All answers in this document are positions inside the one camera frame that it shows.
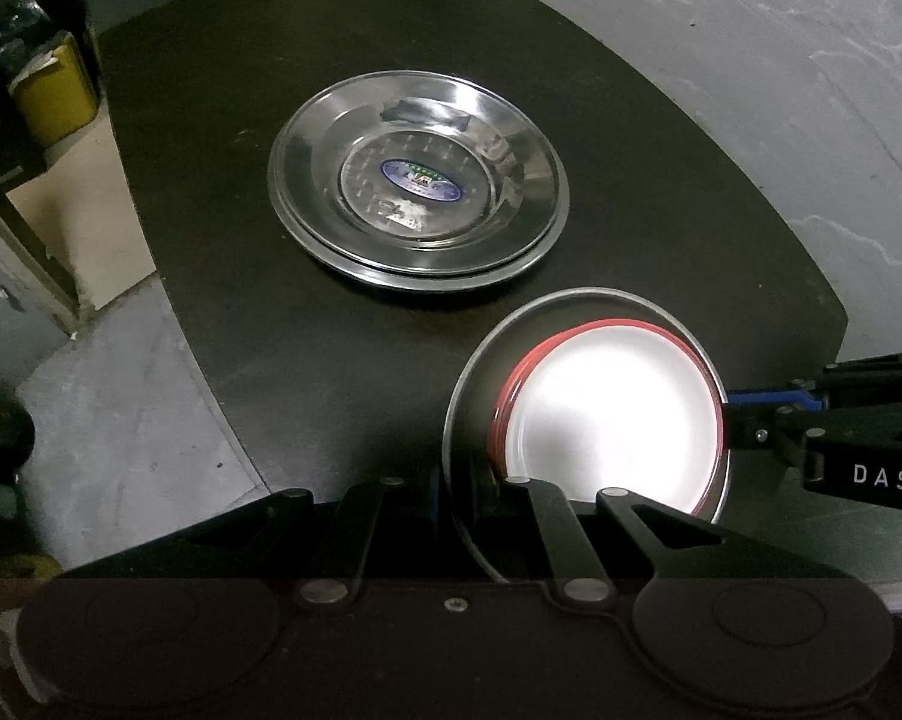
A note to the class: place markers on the plain steel plate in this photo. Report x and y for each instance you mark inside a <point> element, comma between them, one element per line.
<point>436,283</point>

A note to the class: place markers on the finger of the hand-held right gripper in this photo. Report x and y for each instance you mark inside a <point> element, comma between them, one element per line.
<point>773,431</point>
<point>769,398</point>

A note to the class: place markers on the steel plate with sticker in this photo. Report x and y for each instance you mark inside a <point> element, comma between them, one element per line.
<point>421,180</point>

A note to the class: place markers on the yellow bucket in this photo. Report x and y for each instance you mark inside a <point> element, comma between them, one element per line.
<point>54,94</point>

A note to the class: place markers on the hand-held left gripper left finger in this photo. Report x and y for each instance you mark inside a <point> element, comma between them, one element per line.
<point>361,532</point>

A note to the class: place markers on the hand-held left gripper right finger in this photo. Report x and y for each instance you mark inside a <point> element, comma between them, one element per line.
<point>563,540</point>

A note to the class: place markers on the stainless steel bowl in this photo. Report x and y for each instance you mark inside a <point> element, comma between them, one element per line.
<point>472,405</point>

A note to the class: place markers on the black plastic bag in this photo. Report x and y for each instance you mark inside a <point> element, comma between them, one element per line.
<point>12,11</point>

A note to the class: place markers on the yellow object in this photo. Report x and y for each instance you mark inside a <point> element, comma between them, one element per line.
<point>24,564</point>

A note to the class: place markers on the cardboard sheet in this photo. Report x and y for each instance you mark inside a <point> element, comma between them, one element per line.
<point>84,217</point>

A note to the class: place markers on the red rimmed white bowl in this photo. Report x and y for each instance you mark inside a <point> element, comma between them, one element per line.
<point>608,420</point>

